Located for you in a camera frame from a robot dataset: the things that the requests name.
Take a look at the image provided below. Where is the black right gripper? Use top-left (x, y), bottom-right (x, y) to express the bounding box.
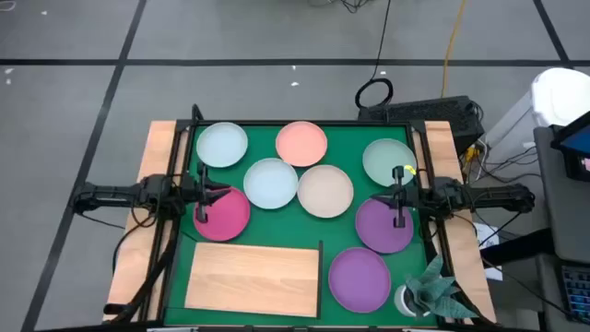
top-left (370, 165), bottom-right (432, 230)

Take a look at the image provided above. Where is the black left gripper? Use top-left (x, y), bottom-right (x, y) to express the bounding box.
top-left (180, 161), bottom-right (232, 224)

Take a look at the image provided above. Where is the purple plate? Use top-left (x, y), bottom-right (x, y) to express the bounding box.
top-left (354, 196), bottom-right (415, 255)
top-left (327, 246), bottom-right (393, 314)

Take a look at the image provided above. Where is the magenta plate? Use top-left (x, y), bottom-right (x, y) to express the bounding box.
top-left (193, 185), bottom-right (252, 243)

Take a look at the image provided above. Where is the mint green plate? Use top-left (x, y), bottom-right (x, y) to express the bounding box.
top-left (361, 137), bottom-right (419, 188)

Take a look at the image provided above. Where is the light blue plate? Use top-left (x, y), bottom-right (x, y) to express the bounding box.
top-left (242, 157), bottom-right (300, 211)
top-left (195, 121), bottom-right (250, 169)

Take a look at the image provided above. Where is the beige plate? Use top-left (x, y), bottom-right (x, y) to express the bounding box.
top-left (297, 164), bottom-right (355, 219)

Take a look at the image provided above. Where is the salmon pink plate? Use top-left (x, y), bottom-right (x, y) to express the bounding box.
top-left (275, 120), bottom-right (329, 168)

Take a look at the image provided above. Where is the green table mat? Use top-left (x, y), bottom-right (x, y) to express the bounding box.
top-left (163, 124), bottom-right (439, 327)

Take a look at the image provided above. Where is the black computer tower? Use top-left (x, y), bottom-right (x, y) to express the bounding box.
top-left (358, 95), bottom-right (486, 156)

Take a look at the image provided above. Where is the green potted plant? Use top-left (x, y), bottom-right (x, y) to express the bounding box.
top-left (404, 254), bottom-right (476, 320)

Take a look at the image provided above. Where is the white plant pot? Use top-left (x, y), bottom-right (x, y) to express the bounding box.
top-left (394, 284), bottom-right (419, 318)

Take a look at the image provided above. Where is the white paper sheet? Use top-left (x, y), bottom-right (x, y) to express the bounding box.
top-left (473, 222), bottom-right (504, 282)

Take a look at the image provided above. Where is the grey cart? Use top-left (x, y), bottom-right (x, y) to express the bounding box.
top-left (533, 124), bottom-right (590, 332)

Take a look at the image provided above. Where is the black tablet screen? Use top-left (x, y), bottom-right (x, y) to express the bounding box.
top-left (550, 110), bottom-right (590, 182)

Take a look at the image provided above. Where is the white bin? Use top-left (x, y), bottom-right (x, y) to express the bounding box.
top-left (483, 67), bottom-right (590, 158)

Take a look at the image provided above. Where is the backlit keyboard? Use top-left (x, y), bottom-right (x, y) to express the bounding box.
top-left (560, 263), bottom-right (590, 324)

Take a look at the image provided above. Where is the black table frame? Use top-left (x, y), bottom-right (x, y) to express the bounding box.
top-left (140, 103), bottom-right (462, 332)

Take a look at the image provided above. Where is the black floor cable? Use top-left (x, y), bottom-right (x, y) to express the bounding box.
top-left (353, 0), bottom-right (395, 111)

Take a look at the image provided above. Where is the black cable conduit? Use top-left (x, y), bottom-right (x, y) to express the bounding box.
top-left (101, 230), bottom-right (179, 324)

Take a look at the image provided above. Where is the yellow floor cable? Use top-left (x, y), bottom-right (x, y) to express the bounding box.
top-left (440, 0), bottom-right (469, 99)

